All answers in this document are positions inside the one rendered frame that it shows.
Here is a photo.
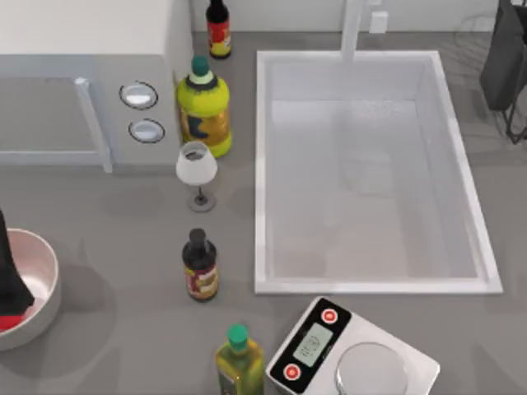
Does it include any white wine glass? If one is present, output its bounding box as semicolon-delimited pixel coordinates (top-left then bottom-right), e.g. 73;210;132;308
175;141;219;213

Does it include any dark bottle red yellow label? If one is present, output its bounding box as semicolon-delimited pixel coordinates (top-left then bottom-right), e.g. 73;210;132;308
181;228;220;303

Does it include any yellow bottle with green cap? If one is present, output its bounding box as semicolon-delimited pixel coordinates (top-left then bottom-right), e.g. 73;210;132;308
176;55;233;159

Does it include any white sink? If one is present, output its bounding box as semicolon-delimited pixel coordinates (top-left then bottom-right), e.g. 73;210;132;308
253;49;505;295

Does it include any white microwave knob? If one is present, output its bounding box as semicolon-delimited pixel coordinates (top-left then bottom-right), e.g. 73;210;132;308
118;80;160;111
127;118;166;144

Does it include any silver and black kitchen scale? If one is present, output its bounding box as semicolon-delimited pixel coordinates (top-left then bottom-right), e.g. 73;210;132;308
264;296;442;395

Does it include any dark bottle with red label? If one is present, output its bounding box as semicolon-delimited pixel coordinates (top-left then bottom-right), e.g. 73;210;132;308
205;0;232;60

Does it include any olive oil bottle green cap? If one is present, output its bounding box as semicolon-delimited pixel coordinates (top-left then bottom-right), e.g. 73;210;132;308
214;323;265;395

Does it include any tall white tap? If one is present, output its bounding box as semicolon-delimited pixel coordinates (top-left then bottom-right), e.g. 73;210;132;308
338;0;364;63

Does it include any pale microwave oven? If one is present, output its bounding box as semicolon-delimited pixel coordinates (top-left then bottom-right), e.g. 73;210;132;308
0;0;195;175

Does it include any microwave oven door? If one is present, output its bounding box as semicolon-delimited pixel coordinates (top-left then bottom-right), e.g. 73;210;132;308
0;77;113;174

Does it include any white bowl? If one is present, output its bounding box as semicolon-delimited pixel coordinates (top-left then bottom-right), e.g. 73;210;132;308
0;228;63;352

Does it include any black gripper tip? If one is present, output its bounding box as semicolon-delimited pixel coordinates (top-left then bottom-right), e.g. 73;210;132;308
0;209;36;317

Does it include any black stand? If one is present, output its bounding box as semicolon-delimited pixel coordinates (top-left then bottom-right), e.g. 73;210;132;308
478;0;527;145

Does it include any red object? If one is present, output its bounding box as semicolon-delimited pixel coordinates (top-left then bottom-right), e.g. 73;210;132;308
0;313;25;332

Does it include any pale microwave door handle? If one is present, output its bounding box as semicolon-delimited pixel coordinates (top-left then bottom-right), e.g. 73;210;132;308
73;77;114;174

